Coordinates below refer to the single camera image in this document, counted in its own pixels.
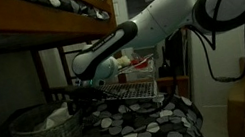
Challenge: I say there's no white wire grid rack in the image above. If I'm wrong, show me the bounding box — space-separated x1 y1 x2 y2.
97 75 161 108

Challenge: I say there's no white cloth in basket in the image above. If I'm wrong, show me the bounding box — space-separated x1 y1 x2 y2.
29 100 76 133

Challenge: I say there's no beige plush toy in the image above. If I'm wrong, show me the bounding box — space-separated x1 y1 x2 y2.
114 54 133 69

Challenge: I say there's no wooden bunk bed frame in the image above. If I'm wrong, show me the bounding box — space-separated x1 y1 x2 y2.
0 0 131 113

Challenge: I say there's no black pebble-pattern bedspread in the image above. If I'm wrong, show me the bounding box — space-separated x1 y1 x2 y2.
71 84 210 137

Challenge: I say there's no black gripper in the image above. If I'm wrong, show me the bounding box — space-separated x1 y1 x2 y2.
63 81 111 117

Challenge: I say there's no pebble-pattern mattress bedding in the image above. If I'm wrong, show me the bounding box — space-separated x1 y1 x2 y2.
15 0 112 37

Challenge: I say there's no clear plastic storage shelf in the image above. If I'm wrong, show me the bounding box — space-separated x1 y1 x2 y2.
114 52 160 87

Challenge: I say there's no wooden side table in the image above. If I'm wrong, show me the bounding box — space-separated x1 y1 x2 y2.
155 72 194 104

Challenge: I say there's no red item in shelf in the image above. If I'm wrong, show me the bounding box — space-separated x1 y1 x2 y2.
130 56 151 72

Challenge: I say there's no black bottle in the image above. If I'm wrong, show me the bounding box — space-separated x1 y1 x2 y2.
153 44 173 80

